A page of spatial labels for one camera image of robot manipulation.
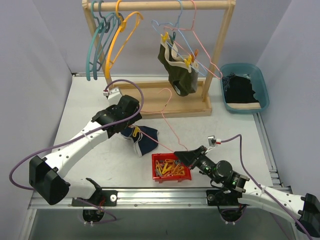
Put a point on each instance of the yellow clip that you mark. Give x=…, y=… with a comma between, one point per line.
x=136, y=132
x=164, y=37
x=188, y=61

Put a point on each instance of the grey underwear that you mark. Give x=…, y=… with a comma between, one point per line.
x=187, y=77

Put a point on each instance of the black underwear in basin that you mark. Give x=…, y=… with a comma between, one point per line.
x=238, y=93

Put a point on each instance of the aluminium rail base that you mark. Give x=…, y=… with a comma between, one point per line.
x=126, y=198

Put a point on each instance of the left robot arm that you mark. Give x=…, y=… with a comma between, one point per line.
x=47, y=174

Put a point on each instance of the dark olive underwear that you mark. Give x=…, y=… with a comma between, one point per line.
x=163, y=57

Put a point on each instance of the blue-grey plastic hanger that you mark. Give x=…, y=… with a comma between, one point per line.
x=107, y=26

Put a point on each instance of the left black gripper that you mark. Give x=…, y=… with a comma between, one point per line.
x=123, y=126

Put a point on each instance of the teal plastic hanger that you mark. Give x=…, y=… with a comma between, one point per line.
x=93, y=27

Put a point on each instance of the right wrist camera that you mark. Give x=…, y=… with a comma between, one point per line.
x=213, y=142

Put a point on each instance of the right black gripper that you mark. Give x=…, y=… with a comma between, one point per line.
x=196, y=159

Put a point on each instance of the teal clip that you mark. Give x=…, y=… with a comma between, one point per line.
x=172, y=37

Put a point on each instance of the red plastic bin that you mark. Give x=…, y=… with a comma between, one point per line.
x=163, y=156

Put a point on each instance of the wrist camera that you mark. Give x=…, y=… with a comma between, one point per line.
x=213, y=142
x=113, y=94

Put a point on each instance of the navy blue underwear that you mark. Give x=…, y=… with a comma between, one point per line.
x=145, y=143

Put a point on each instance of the light blue wire hanger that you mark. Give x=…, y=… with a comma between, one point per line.
x=170, y=26

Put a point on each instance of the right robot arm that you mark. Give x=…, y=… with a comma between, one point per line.
x=303, y=210

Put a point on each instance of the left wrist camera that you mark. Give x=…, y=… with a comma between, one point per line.
x=113, y=94

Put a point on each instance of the wooden hanger rack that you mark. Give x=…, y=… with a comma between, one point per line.
x=157, y=97

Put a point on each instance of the pile of coloured clips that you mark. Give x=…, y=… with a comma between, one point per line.
x=169, y=168

